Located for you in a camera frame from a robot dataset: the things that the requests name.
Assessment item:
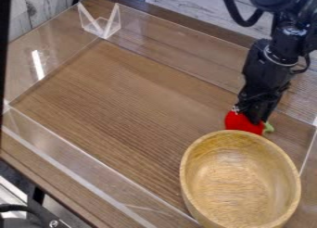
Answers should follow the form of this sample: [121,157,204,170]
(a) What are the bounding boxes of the clear acrylic enclosure walls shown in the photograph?
[0,1,317,228]

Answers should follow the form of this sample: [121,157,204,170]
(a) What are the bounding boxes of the black cable lower left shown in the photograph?
[0,203,42,228]

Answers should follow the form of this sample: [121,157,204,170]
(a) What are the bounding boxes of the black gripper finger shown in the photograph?
[239,97,275,125]

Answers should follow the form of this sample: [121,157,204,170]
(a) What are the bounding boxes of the black metal bracket with bolt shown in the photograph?
[27,187,73,228]

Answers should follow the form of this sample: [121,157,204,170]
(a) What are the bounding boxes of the red plush strawberry toy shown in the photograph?
[225,111,276,135]

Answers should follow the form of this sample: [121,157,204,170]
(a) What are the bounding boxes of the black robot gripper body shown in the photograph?
[236,38,300,114]

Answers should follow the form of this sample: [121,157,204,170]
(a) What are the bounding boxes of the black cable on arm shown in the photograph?
[217,0,267,28]

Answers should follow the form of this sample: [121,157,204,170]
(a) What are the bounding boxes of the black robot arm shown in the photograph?
[237,0,317,125]

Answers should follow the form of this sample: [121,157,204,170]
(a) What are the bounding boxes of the oval wooden bowl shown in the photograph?
[180,131,301,228]

